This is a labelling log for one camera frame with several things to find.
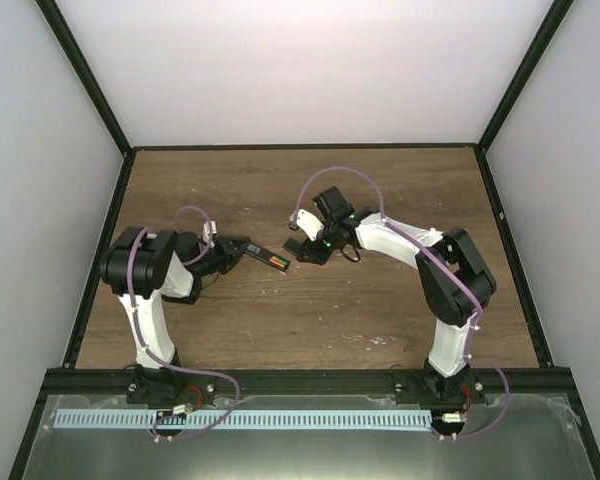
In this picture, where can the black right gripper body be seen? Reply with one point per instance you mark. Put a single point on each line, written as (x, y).
(323, 255)

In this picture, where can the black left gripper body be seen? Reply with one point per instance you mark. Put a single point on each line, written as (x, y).
(217, 261)

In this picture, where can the black battery compartment cover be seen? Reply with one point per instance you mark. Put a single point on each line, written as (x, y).
(294, 247)

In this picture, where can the black remote control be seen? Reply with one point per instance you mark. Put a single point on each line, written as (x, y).
(263, 255)

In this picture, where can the orange battery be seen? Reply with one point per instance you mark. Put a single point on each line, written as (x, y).
(282, 266)

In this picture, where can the green battery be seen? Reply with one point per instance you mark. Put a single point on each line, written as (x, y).
(281, 261)

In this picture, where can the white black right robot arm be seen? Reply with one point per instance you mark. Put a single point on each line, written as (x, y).
(457, 283)

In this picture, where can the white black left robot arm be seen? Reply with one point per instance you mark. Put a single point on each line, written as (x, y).
(144, 269)

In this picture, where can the clear plastic front sheet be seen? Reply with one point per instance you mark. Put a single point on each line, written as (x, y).
(524, 436)

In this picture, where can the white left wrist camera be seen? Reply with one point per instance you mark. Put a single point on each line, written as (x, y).
(209, 232)

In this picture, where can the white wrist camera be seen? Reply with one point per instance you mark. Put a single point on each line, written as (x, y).
(307, 222)
(209, 232)

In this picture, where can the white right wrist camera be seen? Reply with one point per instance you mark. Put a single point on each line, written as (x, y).
(307, 222)

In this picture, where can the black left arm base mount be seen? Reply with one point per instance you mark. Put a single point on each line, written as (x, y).
(165, 387)

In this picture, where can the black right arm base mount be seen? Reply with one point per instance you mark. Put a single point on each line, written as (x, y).
(424, 386)

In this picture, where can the light blue slotted cable duct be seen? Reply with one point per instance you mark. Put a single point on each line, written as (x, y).
(134, 419)

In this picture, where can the black aluminium front rail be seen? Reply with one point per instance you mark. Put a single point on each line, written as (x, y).
(554, 380)

